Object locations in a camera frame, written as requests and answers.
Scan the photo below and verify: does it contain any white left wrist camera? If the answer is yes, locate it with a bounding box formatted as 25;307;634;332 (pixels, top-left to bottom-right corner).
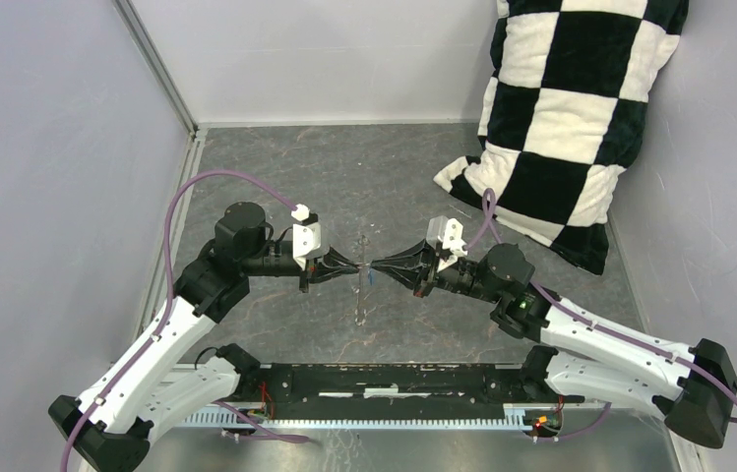
291;204;330;269

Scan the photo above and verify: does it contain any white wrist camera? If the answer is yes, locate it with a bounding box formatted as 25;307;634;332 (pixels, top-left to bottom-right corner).
426;215;468;272
291;204;330;269

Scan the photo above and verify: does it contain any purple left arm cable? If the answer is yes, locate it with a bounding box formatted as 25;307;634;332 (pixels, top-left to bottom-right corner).
58;169;314;472

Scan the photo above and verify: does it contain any white slotted cable duct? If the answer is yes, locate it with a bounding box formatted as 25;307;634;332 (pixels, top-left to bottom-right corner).
121;406;529;432

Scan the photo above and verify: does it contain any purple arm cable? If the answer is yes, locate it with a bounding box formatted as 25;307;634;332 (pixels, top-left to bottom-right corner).
465;188;737;444
58;169;314;472

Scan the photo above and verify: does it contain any aluminium frame rail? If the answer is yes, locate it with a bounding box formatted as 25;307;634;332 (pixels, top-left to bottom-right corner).
113;0;201;338

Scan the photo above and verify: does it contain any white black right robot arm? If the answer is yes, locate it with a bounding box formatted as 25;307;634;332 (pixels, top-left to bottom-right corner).
371;241;737;448

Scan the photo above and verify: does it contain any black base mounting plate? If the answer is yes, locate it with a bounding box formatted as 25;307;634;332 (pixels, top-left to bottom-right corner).
223;364;584;420

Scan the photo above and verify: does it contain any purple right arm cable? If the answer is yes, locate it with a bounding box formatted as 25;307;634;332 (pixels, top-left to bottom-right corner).
465;188;737;444

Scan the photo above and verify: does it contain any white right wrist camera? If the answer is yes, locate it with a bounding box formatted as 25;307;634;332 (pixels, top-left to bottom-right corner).
426;215;468;272

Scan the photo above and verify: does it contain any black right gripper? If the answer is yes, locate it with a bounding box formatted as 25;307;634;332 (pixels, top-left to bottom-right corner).
371;237;502;304

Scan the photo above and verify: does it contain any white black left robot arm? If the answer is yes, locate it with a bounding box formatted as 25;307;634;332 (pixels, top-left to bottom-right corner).
48;202;359;471

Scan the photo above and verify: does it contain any black white checkered pillow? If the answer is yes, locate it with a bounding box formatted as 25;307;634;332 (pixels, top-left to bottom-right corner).
434;0;690;275

